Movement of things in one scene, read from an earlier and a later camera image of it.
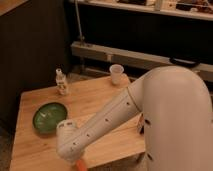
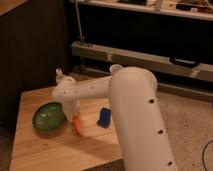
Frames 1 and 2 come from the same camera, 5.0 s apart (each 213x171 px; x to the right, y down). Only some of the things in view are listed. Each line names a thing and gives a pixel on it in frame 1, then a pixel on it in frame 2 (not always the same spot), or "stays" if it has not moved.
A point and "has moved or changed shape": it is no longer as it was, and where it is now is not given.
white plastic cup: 116,71 stays
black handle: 192,64 stays
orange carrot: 81,165 has moved or changed shape
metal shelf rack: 139,35 stays
